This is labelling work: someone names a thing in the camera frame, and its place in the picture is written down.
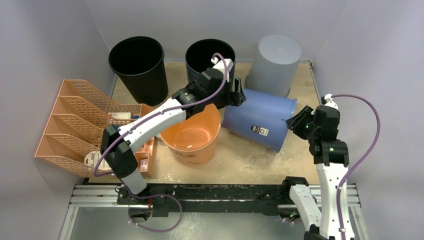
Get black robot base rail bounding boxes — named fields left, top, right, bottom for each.
left=117, top=183, right=296, bottom=218

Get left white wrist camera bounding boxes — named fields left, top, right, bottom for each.
left=210, top=57, right=234, bottom=82

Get blue plastic bucket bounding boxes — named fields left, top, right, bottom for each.
left=221, top=88, right=297, bottom=153

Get dark navy cylindrical bin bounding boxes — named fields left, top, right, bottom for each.
left=185, top=38, right=236, bottom=82

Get white grey cylindrical bin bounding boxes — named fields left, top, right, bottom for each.
left=245, top=34, right=302, bottom=97

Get black ribbed plastic bin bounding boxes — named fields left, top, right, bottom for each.
left=108, top=36, right=169, bottom=106

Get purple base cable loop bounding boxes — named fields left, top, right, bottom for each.
left=127, top=193, right=184, bottom=233

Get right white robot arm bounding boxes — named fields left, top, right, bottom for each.
left=280, top=105, right=355, bottom=240

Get orange mesh file organizer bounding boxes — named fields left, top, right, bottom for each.
left=35, top=79, right=154, bottom=178

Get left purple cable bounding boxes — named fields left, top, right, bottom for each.
left=93, top=52, right=229, bottom=178

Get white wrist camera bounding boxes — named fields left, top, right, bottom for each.
left=320, top=93, right=339, bottom=110
left=210, top=57, right=234, bottom=82

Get orange capybara plastic bucket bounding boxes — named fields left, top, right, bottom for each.
left=160, top=104, right=221, bottom=166

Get white labelled card pack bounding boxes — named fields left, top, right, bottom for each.
left=108, top=112, right=132, bottom=120

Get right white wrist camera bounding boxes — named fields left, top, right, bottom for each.
left=320, top=93, right=339, bottom=110

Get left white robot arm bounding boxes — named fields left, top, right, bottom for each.
left=99, top=67, right=246, bottom=205

